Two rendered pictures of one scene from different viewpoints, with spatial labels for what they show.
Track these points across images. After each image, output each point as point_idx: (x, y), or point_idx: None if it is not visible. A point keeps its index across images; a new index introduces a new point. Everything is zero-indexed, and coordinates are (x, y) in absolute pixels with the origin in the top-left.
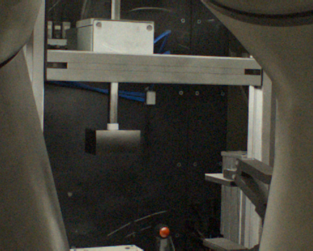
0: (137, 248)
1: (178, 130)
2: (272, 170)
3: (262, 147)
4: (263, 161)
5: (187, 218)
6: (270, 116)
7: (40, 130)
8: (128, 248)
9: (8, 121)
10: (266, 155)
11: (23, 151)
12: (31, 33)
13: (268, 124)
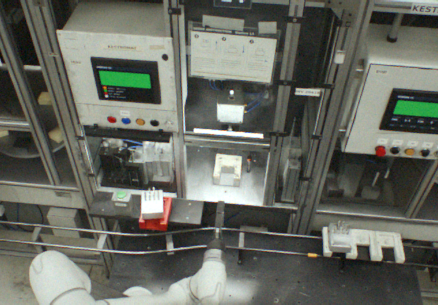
0: (240, 161)
1: None
2: (219, 224)
3: (268, 168)
4: (268, 171)
5: None
6: (272, 161)
7: (95, 298)
8: (236, 160)
9: None
10: (269, 170)
11: None
12: (178, 133)
13: (271, 163)
